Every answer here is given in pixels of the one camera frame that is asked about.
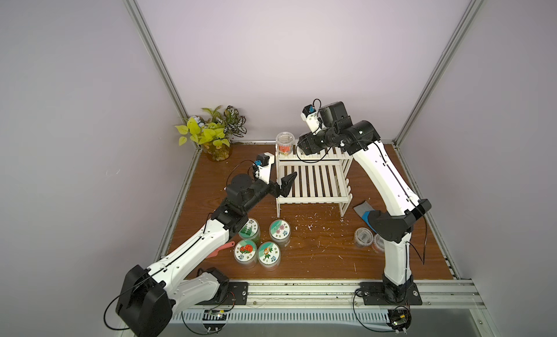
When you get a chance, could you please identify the black blue garden glove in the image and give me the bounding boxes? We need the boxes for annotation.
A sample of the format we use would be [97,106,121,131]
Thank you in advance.
[353,201,381,229]

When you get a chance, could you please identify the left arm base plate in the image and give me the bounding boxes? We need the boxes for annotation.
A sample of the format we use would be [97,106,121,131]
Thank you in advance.
[200,281,249,306]

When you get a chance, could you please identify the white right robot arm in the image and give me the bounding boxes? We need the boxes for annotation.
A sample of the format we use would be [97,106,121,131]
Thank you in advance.
[298,102,432,305]

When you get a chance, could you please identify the left controller board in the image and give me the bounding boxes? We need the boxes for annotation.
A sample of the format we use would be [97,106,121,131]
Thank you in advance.
[202,309,229,335]

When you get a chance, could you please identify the jar with strawberry lid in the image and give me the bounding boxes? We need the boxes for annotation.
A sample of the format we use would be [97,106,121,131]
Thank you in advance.
[233,239,258,268]

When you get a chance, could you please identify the white wooden slatted shelf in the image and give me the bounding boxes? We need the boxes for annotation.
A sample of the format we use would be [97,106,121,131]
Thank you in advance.
[275,140,352,216]

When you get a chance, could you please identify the clear seed container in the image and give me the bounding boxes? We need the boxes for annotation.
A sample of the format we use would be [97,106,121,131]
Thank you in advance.
[372,234,384,254]
[354,228,374,248]
[297,135,312,155]

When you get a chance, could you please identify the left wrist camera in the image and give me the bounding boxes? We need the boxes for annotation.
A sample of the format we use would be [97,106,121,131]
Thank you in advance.
[252,152,275,184]

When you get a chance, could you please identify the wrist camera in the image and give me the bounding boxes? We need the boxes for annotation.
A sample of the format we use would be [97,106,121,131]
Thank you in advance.
[252,152,275,184]
[301,104,322,135]

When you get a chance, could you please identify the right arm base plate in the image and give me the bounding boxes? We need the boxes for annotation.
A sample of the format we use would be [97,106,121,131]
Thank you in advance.
[356,280,423,306]

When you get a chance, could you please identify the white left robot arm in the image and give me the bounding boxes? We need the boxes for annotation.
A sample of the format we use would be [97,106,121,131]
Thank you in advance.
[115,173,297,336]

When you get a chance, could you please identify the jar with orange flower lid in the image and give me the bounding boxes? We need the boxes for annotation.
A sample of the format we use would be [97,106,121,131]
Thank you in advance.
[258,241,281,270]

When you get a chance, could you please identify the jar with tree lid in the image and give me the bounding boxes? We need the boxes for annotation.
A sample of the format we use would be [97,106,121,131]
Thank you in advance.
[239,218,261,244]

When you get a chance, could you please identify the clear container red seeds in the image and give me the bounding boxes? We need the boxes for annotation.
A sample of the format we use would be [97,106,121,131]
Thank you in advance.
[276,132,295,156]

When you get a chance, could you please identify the aluminium front rail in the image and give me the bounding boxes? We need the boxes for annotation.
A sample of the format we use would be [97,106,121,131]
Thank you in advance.
[156,278,486,312]

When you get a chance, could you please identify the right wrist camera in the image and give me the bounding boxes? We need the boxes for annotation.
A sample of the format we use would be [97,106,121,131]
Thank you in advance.
[301,104,322,135]

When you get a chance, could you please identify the pink plastic scoop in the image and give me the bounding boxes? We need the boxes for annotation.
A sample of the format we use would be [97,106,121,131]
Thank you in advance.
[207,241,236,259]

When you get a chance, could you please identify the right controller board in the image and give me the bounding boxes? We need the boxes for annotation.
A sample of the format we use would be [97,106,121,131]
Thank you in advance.
[387,306,412,334]

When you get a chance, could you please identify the green potted plant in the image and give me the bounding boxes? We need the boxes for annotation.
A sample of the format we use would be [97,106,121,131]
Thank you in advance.
[174,106,247,162]

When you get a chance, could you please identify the controller board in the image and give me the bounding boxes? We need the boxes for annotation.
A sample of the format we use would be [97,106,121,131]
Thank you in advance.
[202,309,229,335]
[387,306,412,334]

